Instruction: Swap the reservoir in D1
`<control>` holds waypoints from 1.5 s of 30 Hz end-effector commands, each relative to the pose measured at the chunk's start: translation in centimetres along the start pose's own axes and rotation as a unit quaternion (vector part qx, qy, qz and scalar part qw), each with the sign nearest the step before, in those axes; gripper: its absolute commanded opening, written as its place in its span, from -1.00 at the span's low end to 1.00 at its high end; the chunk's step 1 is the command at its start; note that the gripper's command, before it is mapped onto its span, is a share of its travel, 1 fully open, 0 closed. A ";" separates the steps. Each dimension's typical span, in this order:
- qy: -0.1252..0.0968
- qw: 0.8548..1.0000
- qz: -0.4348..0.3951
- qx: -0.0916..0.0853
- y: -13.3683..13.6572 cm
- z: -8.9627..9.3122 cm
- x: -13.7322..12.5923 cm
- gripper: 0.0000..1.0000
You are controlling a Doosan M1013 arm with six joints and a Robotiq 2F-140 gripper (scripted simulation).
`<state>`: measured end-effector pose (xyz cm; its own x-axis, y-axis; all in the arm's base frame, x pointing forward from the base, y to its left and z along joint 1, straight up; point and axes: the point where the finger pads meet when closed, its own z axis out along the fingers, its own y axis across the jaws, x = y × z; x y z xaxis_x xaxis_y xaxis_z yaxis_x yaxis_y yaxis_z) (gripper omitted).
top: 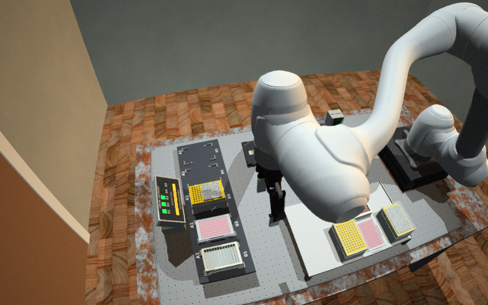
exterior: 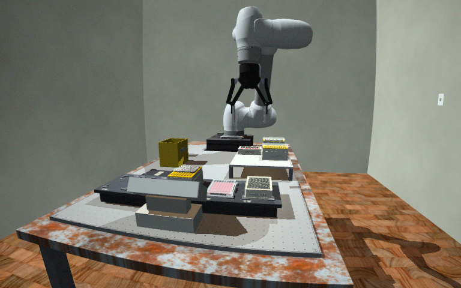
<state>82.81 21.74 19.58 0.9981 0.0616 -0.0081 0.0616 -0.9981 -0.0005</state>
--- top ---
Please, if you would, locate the dark grey rectangular pad with rg label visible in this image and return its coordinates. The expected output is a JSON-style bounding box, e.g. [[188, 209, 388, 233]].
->
[[241, 141, 257, 166]]

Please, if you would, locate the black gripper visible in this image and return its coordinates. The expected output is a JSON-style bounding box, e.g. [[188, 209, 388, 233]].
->
[[255, 163, 286, 227]]

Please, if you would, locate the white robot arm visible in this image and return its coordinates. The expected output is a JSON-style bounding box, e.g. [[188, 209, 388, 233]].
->
[[251, 3, 488, 224]]

